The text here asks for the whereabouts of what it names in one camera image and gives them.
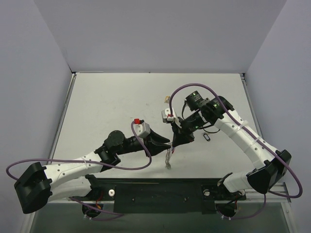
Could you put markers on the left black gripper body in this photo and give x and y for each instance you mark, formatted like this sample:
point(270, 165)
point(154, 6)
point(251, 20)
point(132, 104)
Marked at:
point(147, 143)

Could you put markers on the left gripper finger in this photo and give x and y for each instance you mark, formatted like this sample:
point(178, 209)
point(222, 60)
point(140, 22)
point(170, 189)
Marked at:
point(155, 149)
point(158, 138)

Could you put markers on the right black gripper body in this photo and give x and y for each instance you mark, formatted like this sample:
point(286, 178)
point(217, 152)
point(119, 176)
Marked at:
point(180, 129)

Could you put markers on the red handle spring keyring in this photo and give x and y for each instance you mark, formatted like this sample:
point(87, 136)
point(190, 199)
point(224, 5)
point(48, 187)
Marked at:
point(168, 156)

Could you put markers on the key with black tag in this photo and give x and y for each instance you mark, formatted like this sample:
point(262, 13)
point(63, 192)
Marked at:
point(206, 137)

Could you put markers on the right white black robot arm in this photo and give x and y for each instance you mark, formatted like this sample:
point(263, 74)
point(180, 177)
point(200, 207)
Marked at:
point(270, 164)

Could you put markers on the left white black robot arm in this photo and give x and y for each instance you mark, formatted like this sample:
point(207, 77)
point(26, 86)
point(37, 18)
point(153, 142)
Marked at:
point(36, 184)

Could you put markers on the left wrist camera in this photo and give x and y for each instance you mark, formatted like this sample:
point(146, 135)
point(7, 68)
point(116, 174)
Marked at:
point(141, 128)

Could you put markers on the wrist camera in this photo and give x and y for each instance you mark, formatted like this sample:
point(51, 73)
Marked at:
point(141, 128)
point(169, 116)

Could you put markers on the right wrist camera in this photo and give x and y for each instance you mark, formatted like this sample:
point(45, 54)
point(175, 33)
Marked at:
point(169, 116)

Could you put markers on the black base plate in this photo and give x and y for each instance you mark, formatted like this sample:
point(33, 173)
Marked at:
point(160, 195)

